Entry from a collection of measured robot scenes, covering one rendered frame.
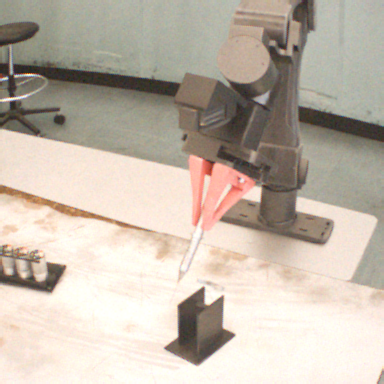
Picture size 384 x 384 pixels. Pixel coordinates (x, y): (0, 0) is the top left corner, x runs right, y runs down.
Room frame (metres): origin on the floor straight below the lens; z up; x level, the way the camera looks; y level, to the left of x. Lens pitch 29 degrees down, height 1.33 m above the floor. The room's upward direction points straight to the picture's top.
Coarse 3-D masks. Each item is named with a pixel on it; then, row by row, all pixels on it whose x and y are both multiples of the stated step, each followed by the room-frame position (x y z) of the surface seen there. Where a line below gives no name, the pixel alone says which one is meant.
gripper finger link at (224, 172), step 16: (192, 144) 0.68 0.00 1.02; (208, 144) 0.67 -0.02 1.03; (208, 160) 0.67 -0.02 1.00; (224, 160) 0.64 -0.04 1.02; (224, 176) 0.63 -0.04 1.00; (240, 176) 0.65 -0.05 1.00; (208, 192) 0.64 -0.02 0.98; (240, 192) 0.66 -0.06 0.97; (208, 208) 0.63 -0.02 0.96; (224, 208) 0.65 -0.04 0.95; (208, 224) 0.64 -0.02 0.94
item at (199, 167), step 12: (192, 156) 0.67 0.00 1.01; (192, 168) 0.66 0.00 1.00; (204, 168) 0.66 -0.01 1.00; (252, 168) 0.67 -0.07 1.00; (264, 168) 0.66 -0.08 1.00; (192, 180) 0.66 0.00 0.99; (264, 180) 0.66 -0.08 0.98; (192, 192) 0.65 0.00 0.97; (192, 204) 0.65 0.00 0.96; (192, 216) 0.64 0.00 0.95
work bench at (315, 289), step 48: (0, 192) 1.06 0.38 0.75; (0, 240) 0.89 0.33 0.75; (48, 240) 0.89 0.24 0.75; (96, 240) 0.90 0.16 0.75; (144, 240) 0.90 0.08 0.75; (0, 288) 0.75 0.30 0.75; (96, 288) 0.76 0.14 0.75; (144, 288) 0.77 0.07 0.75; (192, 288) 0.77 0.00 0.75; (240, 288) 0.77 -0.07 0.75; (288, 288) 0.76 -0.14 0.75; (336, 288) 0.76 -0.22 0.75; (0, 336) 0.63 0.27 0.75; (48, 336) 0.64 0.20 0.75; (96, 336) 0.65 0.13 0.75; (144, 336) 0.66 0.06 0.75; (240, 336) 0.66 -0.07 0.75; (288, 336) 0.65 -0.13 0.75; (336, 336) 0.64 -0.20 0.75
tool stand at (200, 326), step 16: (224, 288) 0.66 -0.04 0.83; (192, 304) 0.65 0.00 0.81; (192, 320) 0.65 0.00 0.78; (208, 320) 0.63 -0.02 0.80; (192, 336) 0.65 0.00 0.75; (208, 336) 0.63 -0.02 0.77; (224, 336) 0.65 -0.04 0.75; (176, 352) 0.62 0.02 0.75; (192, 352) 0.62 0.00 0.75; (208, 352) 0.62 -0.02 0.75
